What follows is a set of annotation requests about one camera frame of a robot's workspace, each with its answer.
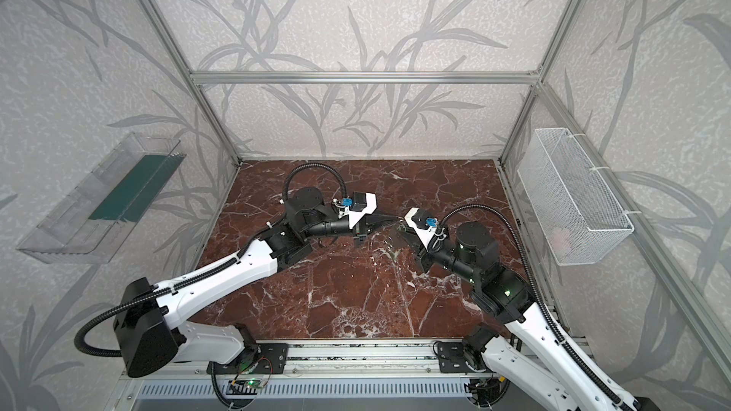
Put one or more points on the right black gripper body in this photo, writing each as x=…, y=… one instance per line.
x=419, y=242

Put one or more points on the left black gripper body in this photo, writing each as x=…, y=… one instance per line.
x=359, y=225

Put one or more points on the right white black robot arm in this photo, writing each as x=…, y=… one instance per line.
x=559, y=375

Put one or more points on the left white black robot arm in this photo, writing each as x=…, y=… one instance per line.
x=152, y=326

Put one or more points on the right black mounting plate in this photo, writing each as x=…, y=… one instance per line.
x=452, y=358

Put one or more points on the black mounting plate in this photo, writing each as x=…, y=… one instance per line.
x=452, y=358
x=264, y=359

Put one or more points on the pink object in basket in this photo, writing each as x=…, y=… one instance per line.
x=560, y=242

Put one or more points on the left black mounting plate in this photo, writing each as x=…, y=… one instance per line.
x=264, y=359

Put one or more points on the green led circuit board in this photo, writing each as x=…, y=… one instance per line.
x=247, y=387

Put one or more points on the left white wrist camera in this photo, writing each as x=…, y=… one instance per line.
x=356, y=206

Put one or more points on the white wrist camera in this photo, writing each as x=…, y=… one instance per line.
x=426, y=227
x=356, y=206

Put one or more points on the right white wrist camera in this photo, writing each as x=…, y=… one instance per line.
x=426, y=227

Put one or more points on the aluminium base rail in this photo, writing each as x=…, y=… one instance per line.
x=404, y=357

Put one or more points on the aluminium frame crossbar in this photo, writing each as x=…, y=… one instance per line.
x=420, y=78

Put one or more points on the white wire mesh basket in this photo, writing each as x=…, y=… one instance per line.
x=567, y=190

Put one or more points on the slotted grey cable duct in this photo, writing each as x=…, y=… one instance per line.
x=306, y=389

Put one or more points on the clear plastic wall tray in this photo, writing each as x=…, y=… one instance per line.
x=91, y=223

